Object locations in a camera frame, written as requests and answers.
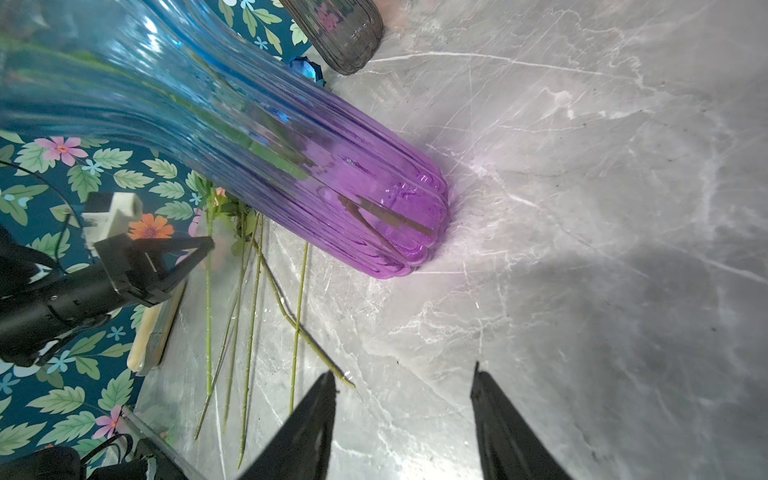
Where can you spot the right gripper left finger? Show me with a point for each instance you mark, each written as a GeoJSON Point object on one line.
{"type": "Point", "coordinates": [301, 449]}

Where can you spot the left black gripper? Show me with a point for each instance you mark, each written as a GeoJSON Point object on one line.
{"type": "Point", "coordinates": [37, 321]}

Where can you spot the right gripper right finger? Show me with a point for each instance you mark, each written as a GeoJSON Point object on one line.
{"type": "Point", "coordinates": [508, 448]}

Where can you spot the cream rose flower bunch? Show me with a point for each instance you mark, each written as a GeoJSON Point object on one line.
{"type": "Point", "coordinates": [238, 350]}

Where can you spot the orange rose flower stem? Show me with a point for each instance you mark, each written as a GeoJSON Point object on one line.
{"type": "Point", "coordinates": [297, 333]}

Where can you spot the purple glass vase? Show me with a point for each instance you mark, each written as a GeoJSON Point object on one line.
{"type": "Point", "coordinates": [169, 75]}

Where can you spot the white rosebud flower stem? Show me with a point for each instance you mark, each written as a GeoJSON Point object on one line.
{"type": "Point", "coordinates": [318, 180]}

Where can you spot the dark maroon glass vase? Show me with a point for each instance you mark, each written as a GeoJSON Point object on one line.
{"type": "Point", "coordinates": [346, 33]}

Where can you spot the blue rose flower stem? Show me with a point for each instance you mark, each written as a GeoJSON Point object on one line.
{"type": "Point", "coordinates": [308, 69]}

